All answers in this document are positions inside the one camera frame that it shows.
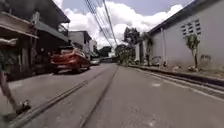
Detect red car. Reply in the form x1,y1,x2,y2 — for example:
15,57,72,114
49,45,91,75

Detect dark building with awning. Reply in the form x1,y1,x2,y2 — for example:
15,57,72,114
0,0,72,81

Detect small palm tree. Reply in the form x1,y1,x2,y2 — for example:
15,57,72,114
141,32,154,66

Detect grey two-storey building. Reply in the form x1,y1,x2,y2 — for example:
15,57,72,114
68,30,98,58

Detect raised concrete pavement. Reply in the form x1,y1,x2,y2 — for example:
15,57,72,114
128,64,224,88

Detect group of dark trees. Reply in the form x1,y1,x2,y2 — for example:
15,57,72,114
114,26,143,66

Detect white building with vent blocks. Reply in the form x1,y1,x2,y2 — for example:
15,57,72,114
134,0,224,72

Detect pale car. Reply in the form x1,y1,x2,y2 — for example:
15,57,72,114
89,58,101,66

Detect overhead wires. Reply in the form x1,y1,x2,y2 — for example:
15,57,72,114
83,0,119,49

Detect grey concrete road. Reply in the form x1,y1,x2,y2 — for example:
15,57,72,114
0,62,224,128

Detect dark round tree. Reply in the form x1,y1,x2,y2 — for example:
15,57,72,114
98,45,113,58

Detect small slender tree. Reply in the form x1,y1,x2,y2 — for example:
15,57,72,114
185,33,202,70

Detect person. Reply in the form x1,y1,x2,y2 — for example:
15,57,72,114
0,37,32,116

